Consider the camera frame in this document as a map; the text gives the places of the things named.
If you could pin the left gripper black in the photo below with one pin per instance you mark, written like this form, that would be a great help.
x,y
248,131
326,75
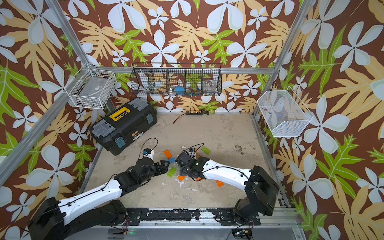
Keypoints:
x,y
164,168

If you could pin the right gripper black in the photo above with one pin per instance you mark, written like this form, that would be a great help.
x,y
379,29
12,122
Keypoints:
x,y
182,171

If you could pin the lime lego brick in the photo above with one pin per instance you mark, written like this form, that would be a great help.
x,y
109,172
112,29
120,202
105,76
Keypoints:
x,y
206,150
171,172

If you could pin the orange lego brick long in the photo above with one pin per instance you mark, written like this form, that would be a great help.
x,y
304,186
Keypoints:
x,y
219,183

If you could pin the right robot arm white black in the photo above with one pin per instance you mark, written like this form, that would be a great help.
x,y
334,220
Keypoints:
x,y
260,188

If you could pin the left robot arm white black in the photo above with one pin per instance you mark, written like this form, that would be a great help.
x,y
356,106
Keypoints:
x,y
58,219

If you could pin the blue flat lego plate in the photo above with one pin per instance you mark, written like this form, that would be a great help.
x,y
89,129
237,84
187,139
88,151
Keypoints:
x,y
172,160

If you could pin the orange flat lego plate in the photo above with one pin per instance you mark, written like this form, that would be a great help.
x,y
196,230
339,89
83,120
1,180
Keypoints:
x,y
168,154

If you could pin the black power strip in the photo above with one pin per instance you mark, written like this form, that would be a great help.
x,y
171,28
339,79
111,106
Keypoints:
x,y
194,113

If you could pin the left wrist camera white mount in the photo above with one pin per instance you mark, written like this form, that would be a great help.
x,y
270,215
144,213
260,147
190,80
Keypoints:
x,y
148,153

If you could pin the black toolbox yellow handle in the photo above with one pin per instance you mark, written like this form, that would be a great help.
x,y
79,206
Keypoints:
x,y
125,125

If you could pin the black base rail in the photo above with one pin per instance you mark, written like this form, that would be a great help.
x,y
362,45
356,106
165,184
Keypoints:
x,y
222,216

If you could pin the black wire basket centre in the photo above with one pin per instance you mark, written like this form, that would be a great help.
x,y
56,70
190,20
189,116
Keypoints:
x,y
177,80

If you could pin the white wire basket left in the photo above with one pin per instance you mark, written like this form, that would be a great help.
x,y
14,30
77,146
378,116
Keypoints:
x,y
91,87

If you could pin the white wire basket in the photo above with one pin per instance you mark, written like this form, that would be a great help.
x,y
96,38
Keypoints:
x,y
91,87
286,115

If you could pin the white wire basket right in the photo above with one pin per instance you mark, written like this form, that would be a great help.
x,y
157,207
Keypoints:
x,y
286,115

